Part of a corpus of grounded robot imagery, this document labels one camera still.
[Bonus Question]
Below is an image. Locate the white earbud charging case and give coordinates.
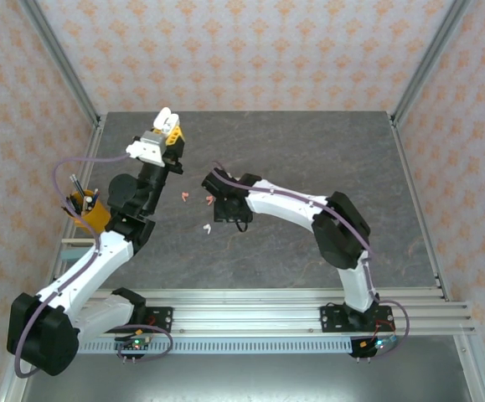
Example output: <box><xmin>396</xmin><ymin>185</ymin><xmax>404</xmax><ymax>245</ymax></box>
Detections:
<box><xmin>152</xmin><ymin>106</ymin><xmax>181</xmax><ymax>135</ymax></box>

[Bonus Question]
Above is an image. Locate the orange pen holder cup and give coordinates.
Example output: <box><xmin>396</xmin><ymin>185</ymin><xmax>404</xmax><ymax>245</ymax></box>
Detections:
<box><xmin>63</xmin><ymin>188</ymin><xmax>112</xmax><ymax>234</ymax></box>

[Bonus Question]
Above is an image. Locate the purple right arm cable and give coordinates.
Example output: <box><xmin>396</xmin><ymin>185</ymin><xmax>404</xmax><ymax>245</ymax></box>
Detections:
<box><xmin>211</xmin><ymin>161</ymin><xmax>411</xmax><ymax>361</ymax></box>

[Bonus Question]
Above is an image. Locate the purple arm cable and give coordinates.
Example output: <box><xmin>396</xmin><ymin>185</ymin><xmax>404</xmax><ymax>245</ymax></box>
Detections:
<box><xmin>211</xmin><ymin>161</ymin><xmax>411</xmax><ymax>361</ymax></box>
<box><xmin>13</xmin><ymin>152</ymin><xmax>174</xmax><ymax>380</ymax></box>

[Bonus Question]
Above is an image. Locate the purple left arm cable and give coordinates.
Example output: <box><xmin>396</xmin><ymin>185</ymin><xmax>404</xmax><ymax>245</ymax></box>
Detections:
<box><xmin>13</xmin><ymin>152</ymin><xmax>174</xmax><ymax>380</ymax></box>

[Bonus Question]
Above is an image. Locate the aluminium side rail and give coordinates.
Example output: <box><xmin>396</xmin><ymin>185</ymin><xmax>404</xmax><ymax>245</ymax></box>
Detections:
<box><xmin>0</xmin><ymin>115</ymin><xmax>107</xmax><ymax>402</ymax></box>
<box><xmin>390</xmin><ymin>113</ymin><xmax>485</xmax><ymax>402</ymax></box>

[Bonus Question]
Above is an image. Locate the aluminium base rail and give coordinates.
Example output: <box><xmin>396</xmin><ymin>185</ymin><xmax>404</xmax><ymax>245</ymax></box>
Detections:
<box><xmin>57</xmin><ymin>287</ymin><xmax>477</xmax><ymax>337</ymax></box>

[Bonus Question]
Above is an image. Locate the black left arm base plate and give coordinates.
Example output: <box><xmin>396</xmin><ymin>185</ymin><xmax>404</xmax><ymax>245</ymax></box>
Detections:
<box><xmin>143</xmin><ymin>307</ymin><xmax>174</xmax><ymax>335</ymax></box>

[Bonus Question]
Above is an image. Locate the aluminium corner post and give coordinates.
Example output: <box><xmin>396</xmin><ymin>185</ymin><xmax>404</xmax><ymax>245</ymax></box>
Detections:
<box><xmin>390</xmin><ymin>0</ymin><xmax>476</xmax><ymax>126</ymax></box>
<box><xmin>18</xmin><ymin>0</ymin><xmax>102</xmax><ymax>126</ymax></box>

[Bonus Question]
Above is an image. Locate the grey slotted cable duct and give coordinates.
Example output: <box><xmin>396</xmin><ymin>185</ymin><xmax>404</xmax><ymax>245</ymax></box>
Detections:
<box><xmin>76</xmin><ymin>338</ymin><xmax>354</xmax><ymax>355</ymax></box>

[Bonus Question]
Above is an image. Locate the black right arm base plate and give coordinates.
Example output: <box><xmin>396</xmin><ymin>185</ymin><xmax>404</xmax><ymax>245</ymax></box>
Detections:
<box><xmin>319</xmin><ymin>305</ymin><xmax>394</xmax><ymax>335</ymax></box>

